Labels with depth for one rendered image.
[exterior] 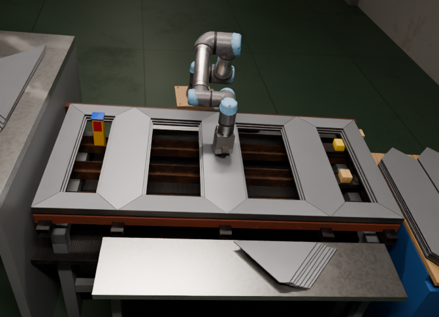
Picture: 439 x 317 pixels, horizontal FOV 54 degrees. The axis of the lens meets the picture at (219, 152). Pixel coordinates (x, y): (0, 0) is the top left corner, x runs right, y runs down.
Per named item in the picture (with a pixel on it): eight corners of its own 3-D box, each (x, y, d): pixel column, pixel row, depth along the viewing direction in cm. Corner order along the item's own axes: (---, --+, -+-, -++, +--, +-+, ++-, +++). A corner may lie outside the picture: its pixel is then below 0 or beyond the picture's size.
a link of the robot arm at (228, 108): (238, 96, 190) (238, 107, 183) (234, 117, 197) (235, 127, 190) (220, 95, 189) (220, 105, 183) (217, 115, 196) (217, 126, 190)
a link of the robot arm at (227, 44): (209, 68, 269) (215, 27, 215) (232, 69, 270) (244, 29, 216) (208, 85, 266) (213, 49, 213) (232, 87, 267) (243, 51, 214)
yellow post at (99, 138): (104, 151, 224) (102, 121, 212) (95, 150, 224) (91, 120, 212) (106, 144, 228) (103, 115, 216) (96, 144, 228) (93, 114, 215)
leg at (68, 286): (80, 318, 223) (65, 234, 181) (68, 318, 223) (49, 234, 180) (82, 308, 228) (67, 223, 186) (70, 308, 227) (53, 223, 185)
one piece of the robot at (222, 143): (218, 134, 189) (214, 162, 199) (238, 133, 191) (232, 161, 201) (213, 121, 196) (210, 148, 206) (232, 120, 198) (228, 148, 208)
